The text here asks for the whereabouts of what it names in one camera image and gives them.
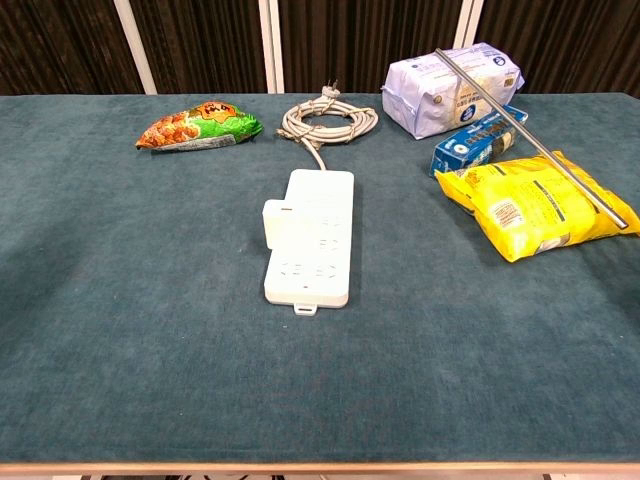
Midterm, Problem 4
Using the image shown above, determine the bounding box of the long metal rod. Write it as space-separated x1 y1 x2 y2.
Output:
434 47 629 230

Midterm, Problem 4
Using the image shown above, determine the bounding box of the blue biscuit box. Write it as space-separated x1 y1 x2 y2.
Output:
428 104 530 179

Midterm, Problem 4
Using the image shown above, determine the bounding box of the teal table cloth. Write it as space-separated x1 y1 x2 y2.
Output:
0 92 640 464

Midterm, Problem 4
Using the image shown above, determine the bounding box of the white power strip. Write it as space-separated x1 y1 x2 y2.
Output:
263 168 356 318

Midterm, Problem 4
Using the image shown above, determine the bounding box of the white partition frame post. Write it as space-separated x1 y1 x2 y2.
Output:
257 0 286 95
452 0 486 50
112 0 159 96

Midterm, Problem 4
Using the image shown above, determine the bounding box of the pale purple tissue pack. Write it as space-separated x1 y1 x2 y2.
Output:
381 42 526 140

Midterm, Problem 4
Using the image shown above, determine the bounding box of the green orange snack bag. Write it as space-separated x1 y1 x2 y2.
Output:
134 101 265 152

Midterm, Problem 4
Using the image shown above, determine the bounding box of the coiled white power cable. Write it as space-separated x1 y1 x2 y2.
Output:
276 79 380 171

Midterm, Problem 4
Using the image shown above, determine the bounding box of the white charger adapter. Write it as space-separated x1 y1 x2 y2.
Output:
260 199 296 251

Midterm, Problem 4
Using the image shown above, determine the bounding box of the yellow snack bag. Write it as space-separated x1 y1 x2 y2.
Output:
433 150 640 264

